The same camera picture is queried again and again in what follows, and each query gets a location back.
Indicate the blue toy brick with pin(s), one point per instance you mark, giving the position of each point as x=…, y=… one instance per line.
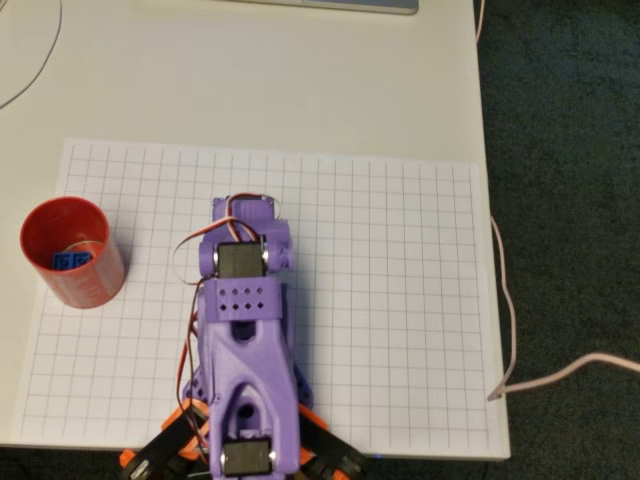
x=70, y=261

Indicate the purple robot arm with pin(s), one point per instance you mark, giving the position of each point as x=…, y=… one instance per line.
x=250, y=360

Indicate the red printed cup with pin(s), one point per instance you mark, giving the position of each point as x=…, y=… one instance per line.
x=85, y=287

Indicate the white grid paper sheet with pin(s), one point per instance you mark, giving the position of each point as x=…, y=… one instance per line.
x=375, y=275

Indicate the silver laptop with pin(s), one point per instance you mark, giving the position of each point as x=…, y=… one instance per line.
x=325, y=5

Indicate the black orange table clamp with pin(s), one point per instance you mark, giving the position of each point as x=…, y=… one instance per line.
x=160, y=445
x=335, y=445

